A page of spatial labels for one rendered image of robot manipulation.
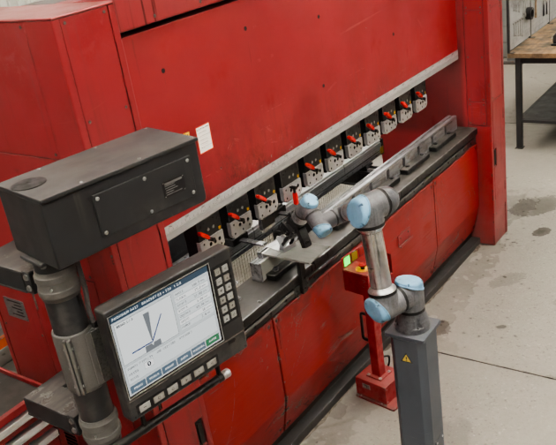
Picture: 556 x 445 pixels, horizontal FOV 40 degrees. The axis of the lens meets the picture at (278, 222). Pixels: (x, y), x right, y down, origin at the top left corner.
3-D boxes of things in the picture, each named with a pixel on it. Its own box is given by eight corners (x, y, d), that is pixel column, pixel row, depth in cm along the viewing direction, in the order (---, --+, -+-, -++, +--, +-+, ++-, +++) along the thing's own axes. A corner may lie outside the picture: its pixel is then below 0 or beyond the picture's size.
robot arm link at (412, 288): (432, 305, 316) (429, 276, 311) (408, 318, 310) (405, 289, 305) (411, 295, 326) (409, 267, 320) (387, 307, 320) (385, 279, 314)
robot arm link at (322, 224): (341, 223, 329) (327, 204, 333) (321, 232, 324) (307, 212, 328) (336, 233, 336) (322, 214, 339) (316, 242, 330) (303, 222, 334)
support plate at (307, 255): (309, 264, 340) (309, 262, 340) (262, 255, 355) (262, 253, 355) (330, 247, 353) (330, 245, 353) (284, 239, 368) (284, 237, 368)
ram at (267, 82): (134, 262, 286) (82, 51, 254) (120, 259, 291) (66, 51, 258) (458, 58, 499) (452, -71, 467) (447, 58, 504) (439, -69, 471)
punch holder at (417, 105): (417, 113, 459) (414, 86, 453) (403, 112, 464) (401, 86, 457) (427, 106, 470) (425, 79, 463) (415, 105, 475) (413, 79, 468)
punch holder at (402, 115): (401, 124, 445) (399, 96, 438) (388, 123, 450) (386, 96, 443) (412, 116, 456) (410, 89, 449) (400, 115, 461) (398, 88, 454)
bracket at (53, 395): (78, 437, 228) (71, 418, 225) (27, 415, 242) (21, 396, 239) (169, 365, 256) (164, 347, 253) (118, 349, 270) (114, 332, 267)
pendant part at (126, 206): (116, 475, 216) (35, 201, 182) (72, 441, 233) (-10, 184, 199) (246, 384, 246) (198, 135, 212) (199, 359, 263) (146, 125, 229)
